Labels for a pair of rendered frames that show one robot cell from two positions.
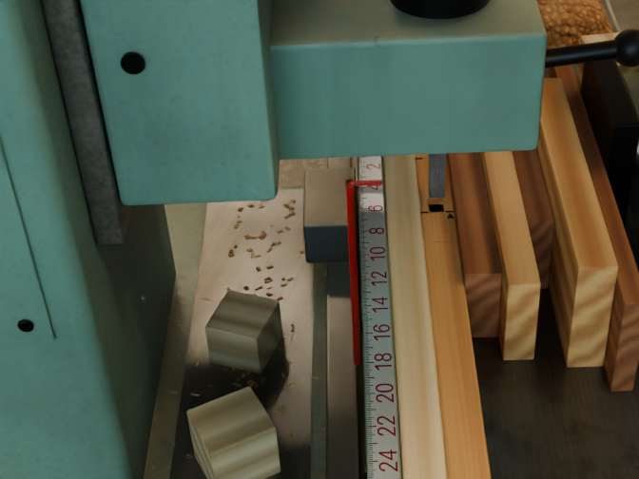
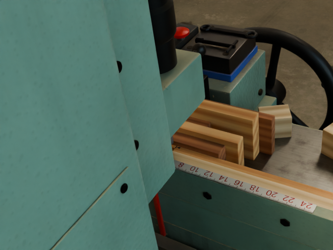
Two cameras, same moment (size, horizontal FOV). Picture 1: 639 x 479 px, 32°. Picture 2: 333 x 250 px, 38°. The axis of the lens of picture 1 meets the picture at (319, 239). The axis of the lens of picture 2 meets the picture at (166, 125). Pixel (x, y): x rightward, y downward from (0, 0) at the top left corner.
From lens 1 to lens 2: 0.42 m
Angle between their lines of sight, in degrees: 43
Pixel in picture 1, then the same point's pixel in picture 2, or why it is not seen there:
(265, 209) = not seen: hidden behind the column
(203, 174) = (157, 178)
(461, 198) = (176, 139)
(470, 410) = (282, 180)
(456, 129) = (189, 106)
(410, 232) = (185, 158)
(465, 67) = (187, 80)
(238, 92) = (162, 132)
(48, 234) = (153, 242)
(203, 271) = not seen: outside the picture
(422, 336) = (245, 175)
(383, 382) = (265, 192)
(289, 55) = not seen: hidden behind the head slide
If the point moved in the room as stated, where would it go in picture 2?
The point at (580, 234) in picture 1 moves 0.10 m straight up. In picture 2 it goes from (236, 113) to (232, 48)
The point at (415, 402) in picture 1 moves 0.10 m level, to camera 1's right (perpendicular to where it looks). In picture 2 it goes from (277, 189) to (302, 138)
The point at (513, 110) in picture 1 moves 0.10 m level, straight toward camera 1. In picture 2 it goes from (199, 88) to (268, 111)
